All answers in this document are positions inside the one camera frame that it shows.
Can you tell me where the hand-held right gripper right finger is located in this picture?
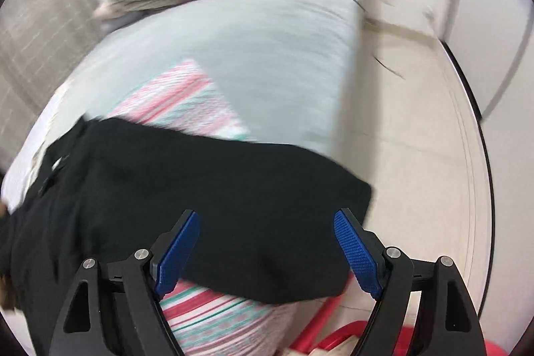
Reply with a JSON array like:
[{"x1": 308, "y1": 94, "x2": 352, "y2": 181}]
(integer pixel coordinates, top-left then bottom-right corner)
[{"x1": 333, "y1": 208, "x2": 487, "y2": 356}]

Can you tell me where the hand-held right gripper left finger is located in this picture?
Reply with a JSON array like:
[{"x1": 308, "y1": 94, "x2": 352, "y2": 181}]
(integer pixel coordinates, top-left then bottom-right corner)
[{"x1": 49, "y1": 209, "x2": 200, "y2": 356}]

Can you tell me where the black garment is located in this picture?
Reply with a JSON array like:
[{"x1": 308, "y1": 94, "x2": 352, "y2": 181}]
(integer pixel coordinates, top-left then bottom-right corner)
[{"x1": 0, "y1": 117, "x2": 373, "y2": 304}]

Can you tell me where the red plastic basket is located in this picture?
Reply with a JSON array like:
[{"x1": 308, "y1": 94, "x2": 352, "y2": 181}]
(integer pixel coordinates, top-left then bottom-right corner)
[{"x1": 292, "y1": 295, "x2": 518, "y2": 356}]

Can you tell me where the pink teal striped blanket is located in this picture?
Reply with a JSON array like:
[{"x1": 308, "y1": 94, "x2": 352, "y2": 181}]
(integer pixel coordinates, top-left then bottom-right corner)
[{"x1": 106, "y1": 59, "x2": 301, "y2": 356}]

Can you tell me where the bed with pale grey sheet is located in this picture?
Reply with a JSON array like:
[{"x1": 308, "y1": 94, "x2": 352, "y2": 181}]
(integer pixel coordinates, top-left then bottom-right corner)
[{"x1": 0, "y1": 0, "x2": 368, "y2": 211}]

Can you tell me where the white and taupe wardrobe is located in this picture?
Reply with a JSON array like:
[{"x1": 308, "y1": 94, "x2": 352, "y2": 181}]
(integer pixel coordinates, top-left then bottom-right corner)
[{"x1": 442, "y1": 0, "x2": 531, "y2": 123}]

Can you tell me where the black cable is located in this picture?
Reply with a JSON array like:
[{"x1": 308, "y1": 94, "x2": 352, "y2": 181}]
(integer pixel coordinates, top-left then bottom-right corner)
[{"x1": 317, "y1": 0, "x2": 406, "y2": 80}]

